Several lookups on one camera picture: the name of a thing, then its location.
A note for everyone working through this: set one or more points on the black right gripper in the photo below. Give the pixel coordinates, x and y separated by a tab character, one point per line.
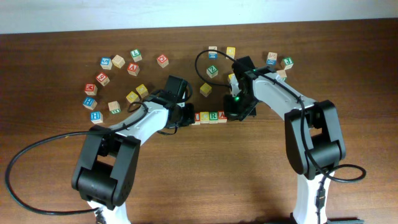
231	113

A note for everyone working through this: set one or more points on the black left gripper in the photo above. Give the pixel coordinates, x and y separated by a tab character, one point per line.
190	119

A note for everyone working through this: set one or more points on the red I letter block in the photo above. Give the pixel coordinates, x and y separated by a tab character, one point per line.
197	120

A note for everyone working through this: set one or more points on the red A letter block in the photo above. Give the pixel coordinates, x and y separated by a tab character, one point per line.
222	117

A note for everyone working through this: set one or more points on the green R letter block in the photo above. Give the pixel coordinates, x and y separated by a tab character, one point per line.
213	117

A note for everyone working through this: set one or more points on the yellow block cluster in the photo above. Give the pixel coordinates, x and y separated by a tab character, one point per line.
204	117

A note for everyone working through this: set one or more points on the red C letter block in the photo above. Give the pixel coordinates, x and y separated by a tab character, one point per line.
162	60

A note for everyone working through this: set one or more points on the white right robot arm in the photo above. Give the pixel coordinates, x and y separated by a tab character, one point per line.
313	137

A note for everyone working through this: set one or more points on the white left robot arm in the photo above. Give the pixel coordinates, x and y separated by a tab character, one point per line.
105	171

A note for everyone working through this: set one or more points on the yellow block upper middle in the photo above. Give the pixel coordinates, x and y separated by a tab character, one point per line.
230	77

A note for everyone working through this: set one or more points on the yellow block near R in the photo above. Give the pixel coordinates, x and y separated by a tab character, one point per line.
205	89

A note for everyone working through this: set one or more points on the green Z letter block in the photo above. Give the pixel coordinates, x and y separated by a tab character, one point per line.
212	71

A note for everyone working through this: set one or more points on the yellow block left middle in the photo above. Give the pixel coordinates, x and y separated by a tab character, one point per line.
142	91

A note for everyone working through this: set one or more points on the yellow block left lower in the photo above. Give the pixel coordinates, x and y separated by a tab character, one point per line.
132	97

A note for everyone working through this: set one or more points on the green R side block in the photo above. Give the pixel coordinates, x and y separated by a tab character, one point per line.
282	74

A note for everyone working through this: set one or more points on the yellow top back block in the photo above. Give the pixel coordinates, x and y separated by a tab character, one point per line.
230	51

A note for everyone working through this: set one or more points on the blue side top block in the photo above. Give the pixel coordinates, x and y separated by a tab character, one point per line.
212	53

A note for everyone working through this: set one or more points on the blue X wooden block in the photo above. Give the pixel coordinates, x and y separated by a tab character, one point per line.
271	58

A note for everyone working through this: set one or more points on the green E side block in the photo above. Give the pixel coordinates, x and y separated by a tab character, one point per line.
114	107

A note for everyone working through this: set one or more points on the red A block left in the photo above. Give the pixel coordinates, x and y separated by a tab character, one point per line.
133	69

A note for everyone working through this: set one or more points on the green J letter block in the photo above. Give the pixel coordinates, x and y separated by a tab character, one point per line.
286	63

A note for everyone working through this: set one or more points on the green L letter block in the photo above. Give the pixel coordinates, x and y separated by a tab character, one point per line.
136	55

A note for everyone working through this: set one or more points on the plain wooden block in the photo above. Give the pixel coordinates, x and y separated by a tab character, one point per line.
118	61

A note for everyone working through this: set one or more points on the blue H block lower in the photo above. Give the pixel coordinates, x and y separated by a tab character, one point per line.
96	117

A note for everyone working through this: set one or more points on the blue h block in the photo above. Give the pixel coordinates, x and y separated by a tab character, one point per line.
96	117
89	103

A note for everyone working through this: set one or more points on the red 6 number block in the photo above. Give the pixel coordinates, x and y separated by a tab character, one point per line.
102	78

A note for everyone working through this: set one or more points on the blue H block upper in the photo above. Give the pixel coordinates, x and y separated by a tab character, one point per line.
89	103

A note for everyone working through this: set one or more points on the blue G letter block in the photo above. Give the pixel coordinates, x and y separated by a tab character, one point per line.
106	63

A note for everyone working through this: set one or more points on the red M letter block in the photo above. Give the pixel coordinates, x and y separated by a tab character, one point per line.
91	89

